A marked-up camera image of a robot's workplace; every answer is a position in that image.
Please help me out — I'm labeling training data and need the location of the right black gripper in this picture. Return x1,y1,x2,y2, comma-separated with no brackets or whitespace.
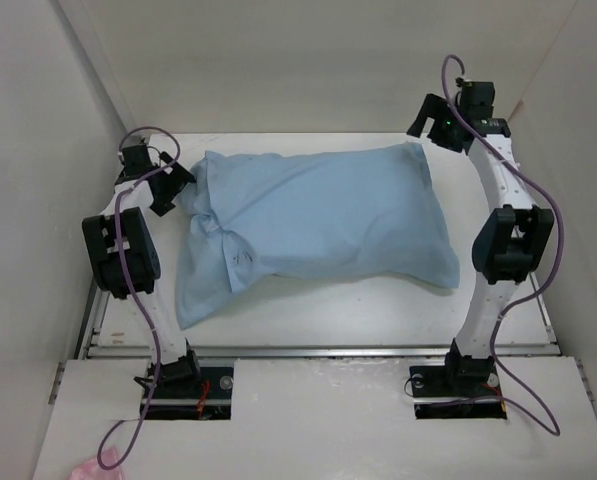
406,92,466,153

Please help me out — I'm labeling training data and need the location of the light blue pillowcase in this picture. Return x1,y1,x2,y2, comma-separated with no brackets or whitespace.
175,142,460,329

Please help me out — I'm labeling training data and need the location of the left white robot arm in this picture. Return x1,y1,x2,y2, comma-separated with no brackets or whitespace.
82,144,202,397

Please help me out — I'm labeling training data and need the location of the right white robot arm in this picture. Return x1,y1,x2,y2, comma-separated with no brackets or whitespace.
407,78,555,397

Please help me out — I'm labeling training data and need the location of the pink plastic bag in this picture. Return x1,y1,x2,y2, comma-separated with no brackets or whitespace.
68,447,124,480

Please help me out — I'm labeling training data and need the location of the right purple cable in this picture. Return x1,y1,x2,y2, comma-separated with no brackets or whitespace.
441,53,564,437

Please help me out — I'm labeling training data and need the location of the purple cable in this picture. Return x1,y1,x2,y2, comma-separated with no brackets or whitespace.
97,127,182,471
441,53,564,437

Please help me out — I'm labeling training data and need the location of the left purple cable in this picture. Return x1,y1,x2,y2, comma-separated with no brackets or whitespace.
97,127,182,471

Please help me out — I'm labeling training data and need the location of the aluminium front rail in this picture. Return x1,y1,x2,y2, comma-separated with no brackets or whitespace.
82,343,561,359

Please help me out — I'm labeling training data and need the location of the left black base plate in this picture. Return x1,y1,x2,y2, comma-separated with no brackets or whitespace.
134,366,234,421

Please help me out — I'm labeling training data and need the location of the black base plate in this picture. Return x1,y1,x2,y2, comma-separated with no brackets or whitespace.
134,366,234,421
405,365,507,420

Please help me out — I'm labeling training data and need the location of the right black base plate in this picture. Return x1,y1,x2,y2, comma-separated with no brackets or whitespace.
405,365,507,420

